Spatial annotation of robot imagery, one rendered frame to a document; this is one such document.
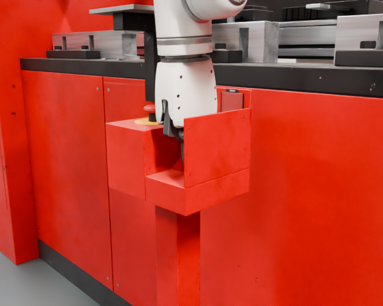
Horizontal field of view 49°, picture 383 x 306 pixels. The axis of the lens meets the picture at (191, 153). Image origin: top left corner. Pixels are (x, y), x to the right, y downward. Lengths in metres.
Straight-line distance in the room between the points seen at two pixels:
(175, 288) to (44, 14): 1.37
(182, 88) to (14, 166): 1.33
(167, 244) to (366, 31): 0.55
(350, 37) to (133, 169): 0.50
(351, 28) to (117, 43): 0.80
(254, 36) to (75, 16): 1.09
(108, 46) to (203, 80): 0.86
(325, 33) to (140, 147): 0.71
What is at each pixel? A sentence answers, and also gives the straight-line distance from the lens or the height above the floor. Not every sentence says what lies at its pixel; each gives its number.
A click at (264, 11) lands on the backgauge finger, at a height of 1.02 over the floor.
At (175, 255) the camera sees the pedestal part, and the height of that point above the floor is 0.55.
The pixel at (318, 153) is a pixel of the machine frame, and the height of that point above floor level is 0.72.
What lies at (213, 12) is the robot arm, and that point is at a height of 0.95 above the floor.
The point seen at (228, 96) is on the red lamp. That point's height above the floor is 0.83.
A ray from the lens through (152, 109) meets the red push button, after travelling 0.73.
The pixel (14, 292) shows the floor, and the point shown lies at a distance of 1.82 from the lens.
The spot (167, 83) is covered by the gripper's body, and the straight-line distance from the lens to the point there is 0.62.
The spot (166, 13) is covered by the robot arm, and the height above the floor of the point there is 0.95.
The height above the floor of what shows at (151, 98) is 0.78.
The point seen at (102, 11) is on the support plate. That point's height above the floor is 0.99.
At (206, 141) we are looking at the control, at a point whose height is 0.77.
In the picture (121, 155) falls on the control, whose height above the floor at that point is 0.73.
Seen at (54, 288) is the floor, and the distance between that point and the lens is 1.79.
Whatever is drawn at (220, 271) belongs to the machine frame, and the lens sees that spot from 1.06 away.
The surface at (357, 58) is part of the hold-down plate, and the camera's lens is 0.83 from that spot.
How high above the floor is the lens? 0.90
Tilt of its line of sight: 14 degrees down
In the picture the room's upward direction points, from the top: straight up
